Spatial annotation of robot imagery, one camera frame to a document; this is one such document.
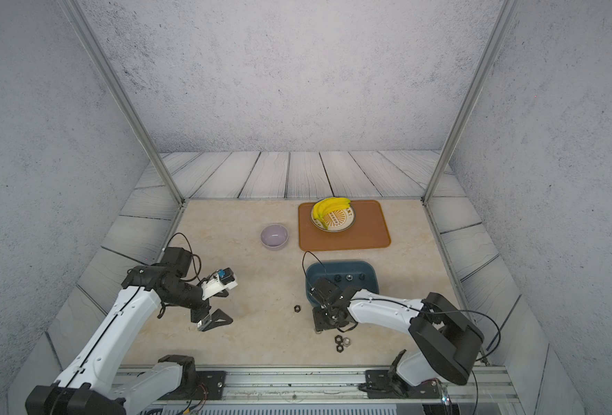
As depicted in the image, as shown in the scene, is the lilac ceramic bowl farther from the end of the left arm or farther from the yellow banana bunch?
the end of the left arm

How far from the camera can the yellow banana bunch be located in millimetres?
1107

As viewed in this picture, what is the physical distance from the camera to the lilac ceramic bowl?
101 cm

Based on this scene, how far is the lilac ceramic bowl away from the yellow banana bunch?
16 centimetres
